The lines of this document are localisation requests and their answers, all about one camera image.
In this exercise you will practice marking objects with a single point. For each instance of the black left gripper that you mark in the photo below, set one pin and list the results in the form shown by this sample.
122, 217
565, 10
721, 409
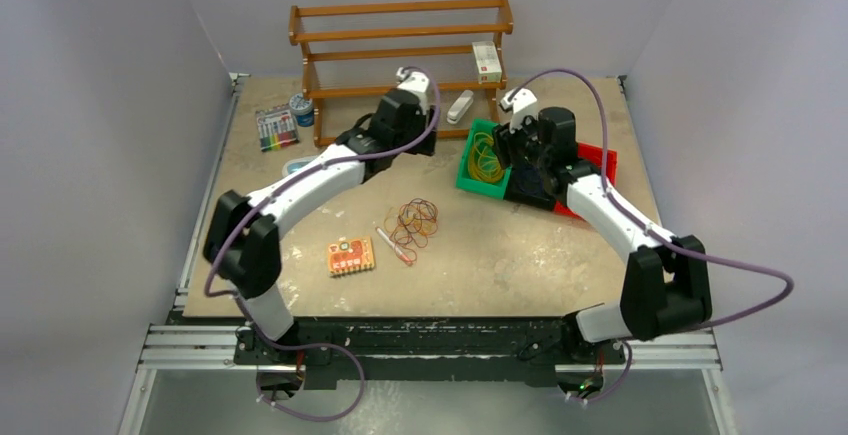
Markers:
425, 147

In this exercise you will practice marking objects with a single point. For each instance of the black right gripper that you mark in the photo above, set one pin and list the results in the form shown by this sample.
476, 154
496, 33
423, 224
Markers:
506, 141

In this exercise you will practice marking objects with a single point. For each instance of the black plastic bin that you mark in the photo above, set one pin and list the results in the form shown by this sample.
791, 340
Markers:
524, 186

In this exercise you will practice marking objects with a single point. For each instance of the green plastic bin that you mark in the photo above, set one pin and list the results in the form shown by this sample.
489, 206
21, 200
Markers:
479, 171

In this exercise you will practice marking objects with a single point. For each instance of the red plastic bin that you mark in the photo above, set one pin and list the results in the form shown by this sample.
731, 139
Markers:
593, 154

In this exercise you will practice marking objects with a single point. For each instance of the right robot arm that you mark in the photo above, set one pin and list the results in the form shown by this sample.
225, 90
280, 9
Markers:
666, 286

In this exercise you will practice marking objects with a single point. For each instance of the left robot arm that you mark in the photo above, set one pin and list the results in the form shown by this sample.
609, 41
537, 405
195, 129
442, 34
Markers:
242, 244

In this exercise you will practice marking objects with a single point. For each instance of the white stapler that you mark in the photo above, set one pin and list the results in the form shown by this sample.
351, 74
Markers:
460, 107

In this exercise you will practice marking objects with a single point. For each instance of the wooden shelf rack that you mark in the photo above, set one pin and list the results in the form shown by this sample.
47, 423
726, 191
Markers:
353, 51

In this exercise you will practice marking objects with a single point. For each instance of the white cardboard box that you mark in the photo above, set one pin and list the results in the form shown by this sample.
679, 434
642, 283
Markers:
487, 61

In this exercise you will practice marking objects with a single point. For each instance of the blue round tin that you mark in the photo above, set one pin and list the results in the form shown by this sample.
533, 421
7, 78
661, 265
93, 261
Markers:
303, 110

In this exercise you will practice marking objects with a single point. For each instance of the blue toothbrush blister pack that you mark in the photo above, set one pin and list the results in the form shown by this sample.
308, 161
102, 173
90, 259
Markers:
294, 165

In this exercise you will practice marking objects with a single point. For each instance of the marker pen set pack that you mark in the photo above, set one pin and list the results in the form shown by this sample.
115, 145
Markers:
276, 128

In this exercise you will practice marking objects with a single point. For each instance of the red marker pen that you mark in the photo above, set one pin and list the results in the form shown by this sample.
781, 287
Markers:
394, 246

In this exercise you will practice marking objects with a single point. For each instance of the orange snack packet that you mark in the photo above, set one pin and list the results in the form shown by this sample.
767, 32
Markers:
350, 256

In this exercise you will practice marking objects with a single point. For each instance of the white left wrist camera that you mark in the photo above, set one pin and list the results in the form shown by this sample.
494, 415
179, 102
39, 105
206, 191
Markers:
416, 82

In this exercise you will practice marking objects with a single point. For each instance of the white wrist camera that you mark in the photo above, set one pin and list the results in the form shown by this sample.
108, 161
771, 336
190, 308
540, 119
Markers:
416, 82
519, 104

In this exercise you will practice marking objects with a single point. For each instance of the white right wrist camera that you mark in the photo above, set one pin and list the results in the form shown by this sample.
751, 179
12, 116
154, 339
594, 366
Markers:
519, 104

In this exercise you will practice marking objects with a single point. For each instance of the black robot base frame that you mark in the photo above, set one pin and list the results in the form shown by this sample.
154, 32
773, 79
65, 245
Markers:
539, 351

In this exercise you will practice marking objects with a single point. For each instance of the aluminium rail frame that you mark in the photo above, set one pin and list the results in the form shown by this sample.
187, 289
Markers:
198, 343

